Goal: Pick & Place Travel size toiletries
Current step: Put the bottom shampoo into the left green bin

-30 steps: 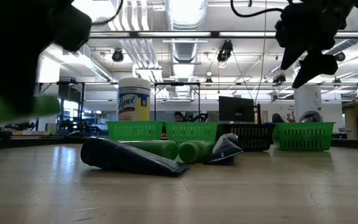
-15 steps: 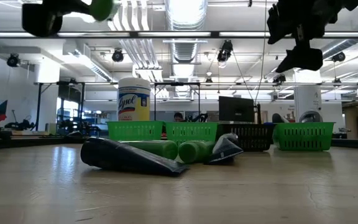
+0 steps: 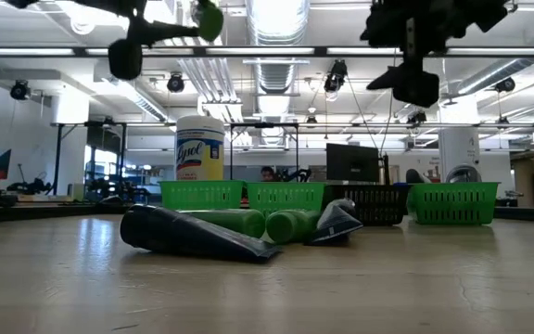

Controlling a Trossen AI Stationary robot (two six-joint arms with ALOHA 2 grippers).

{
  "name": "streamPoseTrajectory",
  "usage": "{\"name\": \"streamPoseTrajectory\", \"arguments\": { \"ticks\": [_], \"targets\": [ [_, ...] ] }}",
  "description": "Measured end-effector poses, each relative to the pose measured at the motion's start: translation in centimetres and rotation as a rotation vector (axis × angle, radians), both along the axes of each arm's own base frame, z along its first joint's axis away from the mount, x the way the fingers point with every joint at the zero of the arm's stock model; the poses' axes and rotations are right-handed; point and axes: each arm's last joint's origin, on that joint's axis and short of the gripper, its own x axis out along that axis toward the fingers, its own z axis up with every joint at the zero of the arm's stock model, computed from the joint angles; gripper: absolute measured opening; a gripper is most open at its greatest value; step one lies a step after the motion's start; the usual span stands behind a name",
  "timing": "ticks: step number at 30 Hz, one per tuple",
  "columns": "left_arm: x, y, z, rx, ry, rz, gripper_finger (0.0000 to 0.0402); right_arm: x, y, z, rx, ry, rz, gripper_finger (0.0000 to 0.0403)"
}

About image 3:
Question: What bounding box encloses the white round column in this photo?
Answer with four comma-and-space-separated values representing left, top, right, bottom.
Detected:
437, 125, 482, 184

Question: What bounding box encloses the grey travel bottle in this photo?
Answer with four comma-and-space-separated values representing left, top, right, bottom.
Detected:
445, 163, 484, 185
404, 167, 434, 186

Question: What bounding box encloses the black overhead frame beam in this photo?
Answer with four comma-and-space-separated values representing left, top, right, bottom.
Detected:
0, 45, 534, 59

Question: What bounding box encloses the large dark foil bag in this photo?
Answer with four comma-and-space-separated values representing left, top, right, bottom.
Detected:
118, 203, 283, 264

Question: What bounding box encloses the green travel bottle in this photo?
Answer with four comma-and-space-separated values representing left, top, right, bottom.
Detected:
264, 208, 323, 246
177, 208, 267, 239
191, 0, 225, 43

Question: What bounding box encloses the Lysol wipes canister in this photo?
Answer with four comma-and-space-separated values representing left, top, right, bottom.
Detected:
174, 114, 226, 182

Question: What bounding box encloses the black computer monitor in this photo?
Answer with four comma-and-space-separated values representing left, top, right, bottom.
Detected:
325, 142, 382, 184

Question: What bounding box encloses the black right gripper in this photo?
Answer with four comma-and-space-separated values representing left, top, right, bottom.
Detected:
359, 0, 464, 109

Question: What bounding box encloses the silver ventilation duct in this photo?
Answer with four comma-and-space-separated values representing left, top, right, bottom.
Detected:
246, 0, 312, 96

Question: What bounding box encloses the small dark foil bag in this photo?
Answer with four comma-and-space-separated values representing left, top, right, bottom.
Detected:
304, 198, 364, 247

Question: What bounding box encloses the black background rack frame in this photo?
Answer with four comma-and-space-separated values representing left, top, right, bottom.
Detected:
53, 121, 129, 191

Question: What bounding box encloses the green plastic slotted basket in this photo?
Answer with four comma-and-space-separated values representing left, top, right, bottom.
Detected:
246, 180, 329, 217
405, 180, 501, 227
158, 179, 248, 212

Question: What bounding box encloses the black background stand frame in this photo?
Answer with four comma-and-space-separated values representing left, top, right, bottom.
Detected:
228, 122, 300, 183

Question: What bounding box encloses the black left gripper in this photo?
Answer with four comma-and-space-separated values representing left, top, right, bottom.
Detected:
74, 0, 200, 81

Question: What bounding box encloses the black table frame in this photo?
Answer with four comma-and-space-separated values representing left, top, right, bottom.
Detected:
0, 201, 534, 225

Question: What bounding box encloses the black plastic slotted basket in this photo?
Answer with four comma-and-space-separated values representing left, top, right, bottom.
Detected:
324, 183, 412, 227

